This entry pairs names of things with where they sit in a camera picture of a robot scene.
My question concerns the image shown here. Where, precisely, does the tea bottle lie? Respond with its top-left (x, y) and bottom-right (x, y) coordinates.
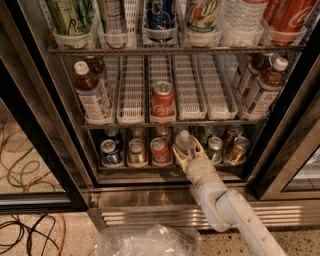
top-left (74, 61), bottom-right (112, 125)
top-left (233, 53), bottom-right (277, 97)
top-left (245, 57), bottom-right (288, 115)
top-left (85, 56), bottom-right (108, 89)

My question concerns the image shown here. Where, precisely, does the orange can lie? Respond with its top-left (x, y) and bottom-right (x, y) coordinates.
top-left (222, 124), bottom-right (243, 147)
top-left (226, 136), bottom-right (250, 163)

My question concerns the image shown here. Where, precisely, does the white empty shelf tray left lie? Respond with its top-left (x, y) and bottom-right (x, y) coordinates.
top-left (117, 56), bottom-right (145, 124)

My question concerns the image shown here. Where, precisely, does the left front tea bottle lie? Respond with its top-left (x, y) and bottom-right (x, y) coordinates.
top-left (74, 61), bottom-right (112, 125)

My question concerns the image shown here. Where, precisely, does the green can bottom front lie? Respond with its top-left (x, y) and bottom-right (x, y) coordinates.
top-left (207, 136), bottom-right (223, 164)

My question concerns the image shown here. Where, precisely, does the red can bottom front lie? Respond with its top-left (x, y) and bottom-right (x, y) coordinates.
top-left (150, 137), bottom-right (171, 164)

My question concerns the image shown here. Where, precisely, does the black cable on floor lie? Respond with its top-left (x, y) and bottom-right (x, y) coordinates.
top-left (0, 213), bottom-right (61, 256)

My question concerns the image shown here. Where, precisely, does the clear water bottle top shelf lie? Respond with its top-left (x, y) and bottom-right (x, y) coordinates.
top-left (222, 0), bottom-right (269, 32)

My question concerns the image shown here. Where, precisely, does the red cola can middle shelf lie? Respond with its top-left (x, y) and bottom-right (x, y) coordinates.
top-left (151, 81), bottom-right (174, 117)

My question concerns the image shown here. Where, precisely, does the red can bottom rear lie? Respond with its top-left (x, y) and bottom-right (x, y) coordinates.
top-left (154, 126), bottom-right (171, 143)

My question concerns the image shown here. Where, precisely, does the gold can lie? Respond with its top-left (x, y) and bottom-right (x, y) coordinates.
top-left (129, 139), bottom-right (146, 164)
top-left (131, 127), bottom-right (145, 140)

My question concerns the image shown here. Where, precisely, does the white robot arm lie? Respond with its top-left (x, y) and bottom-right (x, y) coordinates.
top-left (173, 138), bottom-right (287, 256)

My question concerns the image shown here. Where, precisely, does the clear water bottle bottom shelf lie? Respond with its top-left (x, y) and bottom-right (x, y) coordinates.
top-left (175, 130), bottom-right (194, 159)

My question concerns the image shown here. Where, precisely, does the left rear tea bottle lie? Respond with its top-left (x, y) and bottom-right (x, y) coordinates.
top-left (85, 56), bottom-right (108, 89)

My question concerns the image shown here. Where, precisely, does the right front tea bottle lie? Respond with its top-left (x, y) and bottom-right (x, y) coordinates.
top-left (245, 57), bottom-right (288, 115)

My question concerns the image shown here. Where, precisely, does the orange can bottom rear right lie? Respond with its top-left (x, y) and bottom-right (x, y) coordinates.
top-left (222, 124), bottom-right (243, 147)

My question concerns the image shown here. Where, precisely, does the green can bottom rear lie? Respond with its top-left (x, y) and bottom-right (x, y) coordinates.
top-left (199, 126), bottom-right (217, 144)

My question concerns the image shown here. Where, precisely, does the clear plastic bin with bag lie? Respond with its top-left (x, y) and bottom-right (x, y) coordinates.
top-left (94, 224), bottom-right (202, 256)

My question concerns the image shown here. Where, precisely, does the steel fridge base grille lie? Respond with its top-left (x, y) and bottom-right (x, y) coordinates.
top-left (88, 185), bottom-right (320, 230)

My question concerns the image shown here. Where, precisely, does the gold can bottom rear left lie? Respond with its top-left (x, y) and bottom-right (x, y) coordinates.
top-left (131, 127), bottom-right (145, 140)

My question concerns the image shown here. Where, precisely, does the green tall can top shelf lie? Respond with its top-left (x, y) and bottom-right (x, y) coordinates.
top-left (45, 0), bottom-right (96, 36)

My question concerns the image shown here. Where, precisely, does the white empty shelf tray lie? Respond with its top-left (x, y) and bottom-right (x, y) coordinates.
top-left (117, 56), bottom-right (145, 124)
top-left (197, 55), bottom-right (238, 120)
top-left (172, 55), bottom-right (207, 120)

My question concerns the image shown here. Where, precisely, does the left glass fridge door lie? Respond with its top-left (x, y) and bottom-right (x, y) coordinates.
top-left (0, 0), bottom-right (91, 214)

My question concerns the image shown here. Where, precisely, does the silver tall can top shelf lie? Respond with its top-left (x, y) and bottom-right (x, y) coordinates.
top-left (97, 0), bottom-right (127, 34)

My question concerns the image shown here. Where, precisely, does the red can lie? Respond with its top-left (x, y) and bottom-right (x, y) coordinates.
top-left (154, 126), bottom-right (171, 143)
top-left (150, 137), bottom-right (171, 164)

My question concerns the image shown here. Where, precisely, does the right glass fridge door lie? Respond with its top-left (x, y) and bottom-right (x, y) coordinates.
top-left (246, 30), bottom-right (320, 201)

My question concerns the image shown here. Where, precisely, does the white empty shelf tray right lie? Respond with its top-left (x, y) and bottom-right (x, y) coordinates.
top-left (197, 55), bottom-right (238, 120)

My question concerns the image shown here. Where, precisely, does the glass fridge door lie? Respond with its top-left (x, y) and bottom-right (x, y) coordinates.
top-left (0, 0), bottom-right (91, 214)
top-left (246, 30), bottom-right (320, 201)

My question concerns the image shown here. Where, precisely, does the clear water bottle shelf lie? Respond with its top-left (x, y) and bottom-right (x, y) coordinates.
top-left (175, 130), bottom-right (194, 159)
top-left (222, 0), bottom-right (269, 32)

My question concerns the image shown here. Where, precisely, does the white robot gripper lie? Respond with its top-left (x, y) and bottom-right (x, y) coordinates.
top-left (172, 137), bottom-right (217, 185)

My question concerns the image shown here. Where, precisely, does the blue can top shelf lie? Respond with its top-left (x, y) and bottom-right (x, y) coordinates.
top-left (145, 0), bottom-right (176, 30)

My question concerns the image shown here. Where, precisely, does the blue can bottom rear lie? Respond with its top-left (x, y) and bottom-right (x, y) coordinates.
top-left (104, 128), bottom-right (122, 144)

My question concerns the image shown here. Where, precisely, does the white empty shelf tray centre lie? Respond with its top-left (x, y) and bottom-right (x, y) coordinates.
top-left (172, 55), bottom-right (207, 120)

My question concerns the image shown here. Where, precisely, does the right rear tea bottle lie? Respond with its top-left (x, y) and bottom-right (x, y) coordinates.
top-left (233, 53), bottom-right (277, 97)

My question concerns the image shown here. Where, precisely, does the white green soda can top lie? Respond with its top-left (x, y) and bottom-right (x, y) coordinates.
top-left (186, 0), bottom-right (221, 33)

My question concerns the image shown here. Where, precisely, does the orange can bottom front right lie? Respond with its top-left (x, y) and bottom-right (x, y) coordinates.
top-left (226, 136), bottom-right (250, 163)

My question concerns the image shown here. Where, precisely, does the blue can bottom front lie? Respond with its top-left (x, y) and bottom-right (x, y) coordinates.
top-left (100, 139), bottom-right (122, 165)

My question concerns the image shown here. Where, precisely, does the orange cable on floor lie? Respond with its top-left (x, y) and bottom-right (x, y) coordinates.
top-left (56, 213), bottom-right (67, 256)

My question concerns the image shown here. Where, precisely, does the red cola bottle top shelf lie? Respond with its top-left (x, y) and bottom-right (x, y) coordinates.
top-left (263, 0), bottom-right (318, 46)

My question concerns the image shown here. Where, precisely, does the gold can bottom front left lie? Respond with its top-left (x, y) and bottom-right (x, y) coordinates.
top-left (129, 139), bottom-right (146, 164)

